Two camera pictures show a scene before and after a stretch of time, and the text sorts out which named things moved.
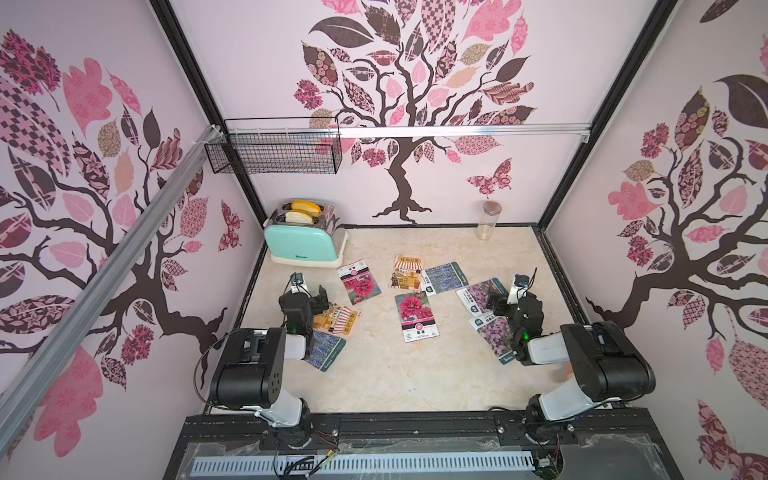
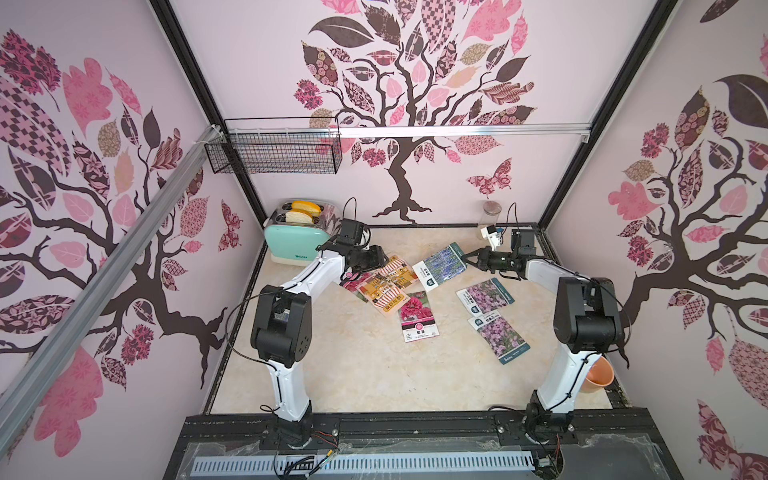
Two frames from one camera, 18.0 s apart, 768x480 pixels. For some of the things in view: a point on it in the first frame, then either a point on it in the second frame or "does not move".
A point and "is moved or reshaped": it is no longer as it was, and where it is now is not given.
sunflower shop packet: (337, 319) -> (382, 295)
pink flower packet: (358, 282) does not move
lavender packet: (443, 278) is moved or reshaped
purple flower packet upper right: (476, 297) does not move
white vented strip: (371, 463) does not move
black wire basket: (277, 146) does not move
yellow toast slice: (306, 207) does not move
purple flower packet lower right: (496, 330) does not move
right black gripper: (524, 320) -> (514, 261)
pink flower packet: (417, 316) does not move
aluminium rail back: (347, 132) does not move
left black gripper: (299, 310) -> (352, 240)
